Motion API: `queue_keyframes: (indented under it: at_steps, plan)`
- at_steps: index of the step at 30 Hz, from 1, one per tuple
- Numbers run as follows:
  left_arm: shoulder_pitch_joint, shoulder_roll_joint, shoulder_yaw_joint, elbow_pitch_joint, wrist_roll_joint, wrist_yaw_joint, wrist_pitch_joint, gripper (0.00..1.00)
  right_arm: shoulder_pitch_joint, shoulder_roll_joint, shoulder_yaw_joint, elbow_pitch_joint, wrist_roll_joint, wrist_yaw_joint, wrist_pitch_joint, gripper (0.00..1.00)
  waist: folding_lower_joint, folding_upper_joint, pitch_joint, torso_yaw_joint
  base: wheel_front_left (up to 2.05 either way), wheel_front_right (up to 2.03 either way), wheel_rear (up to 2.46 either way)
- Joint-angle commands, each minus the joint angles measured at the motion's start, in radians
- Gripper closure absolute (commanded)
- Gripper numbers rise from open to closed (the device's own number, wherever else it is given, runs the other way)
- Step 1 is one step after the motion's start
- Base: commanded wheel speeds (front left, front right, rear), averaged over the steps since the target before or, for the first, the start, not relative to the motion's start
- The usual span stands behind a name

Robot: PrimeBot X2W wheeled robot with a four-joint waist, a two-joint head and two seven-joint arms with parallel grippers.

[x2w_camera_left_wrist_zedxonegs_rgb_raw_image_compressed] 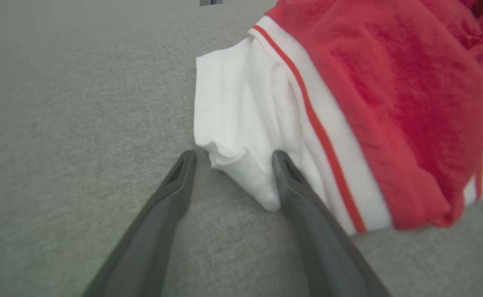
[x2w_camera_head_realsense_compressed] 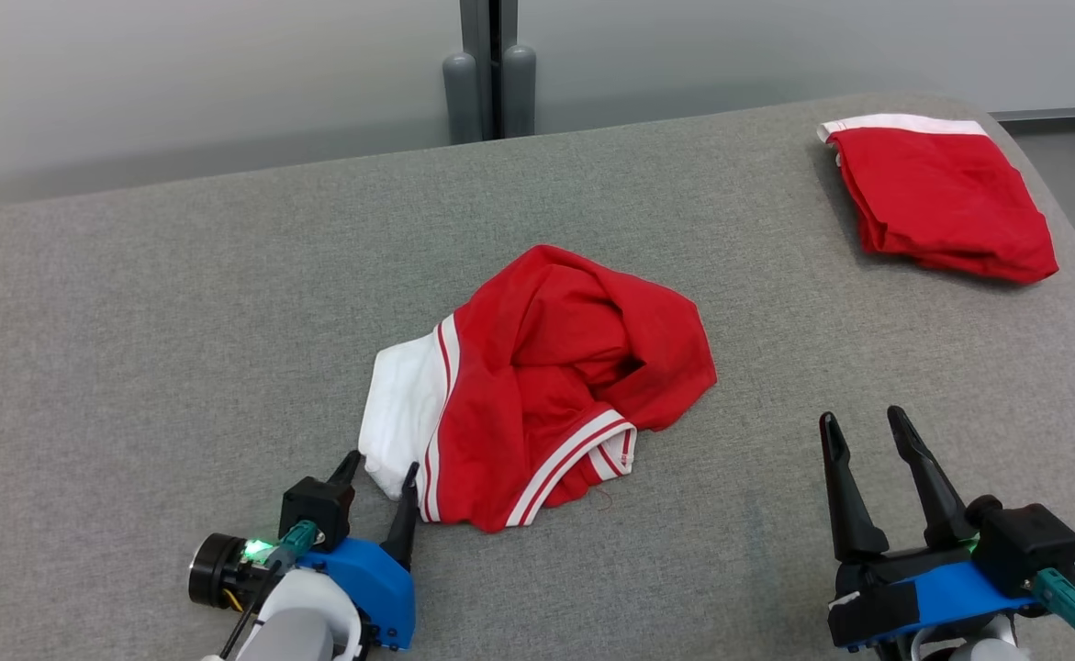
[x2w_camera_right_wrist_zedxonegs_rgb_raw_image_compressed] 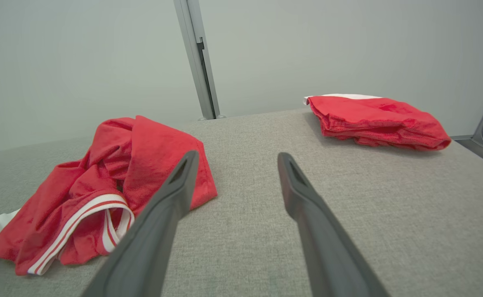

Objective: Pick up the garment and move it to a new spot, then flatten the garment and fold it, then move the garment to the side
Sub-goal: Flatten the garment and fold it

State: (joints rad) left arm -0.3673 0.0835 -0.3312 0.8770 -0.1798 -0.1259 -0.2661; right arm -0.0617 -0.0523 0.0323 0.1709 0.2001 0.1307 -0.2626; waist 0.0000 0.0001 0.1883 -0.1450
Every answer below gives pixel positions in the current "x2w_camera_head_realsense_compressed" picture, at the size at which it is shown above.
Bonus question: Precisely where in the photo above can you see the red shorts with white hem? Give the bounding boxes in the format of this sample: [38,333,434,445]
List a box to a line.
[817,112,1060,286]

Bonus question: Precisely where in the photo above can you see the red basketball jersey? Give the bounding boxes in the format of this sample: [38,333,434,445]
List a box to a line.
[358,243,719,534]

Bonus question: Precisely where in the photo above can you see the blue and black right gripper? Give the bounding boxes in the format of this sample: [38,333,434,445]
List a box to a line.
[818,405,1040,652]

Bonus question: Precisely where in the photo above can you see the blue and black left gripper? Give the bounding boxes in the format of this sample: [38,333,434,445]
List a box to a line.
[301,449,421,654]

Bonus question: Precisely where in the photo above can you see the grey partition post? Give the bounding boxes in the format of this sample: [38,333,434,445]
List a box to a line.
[442,0,538,146]

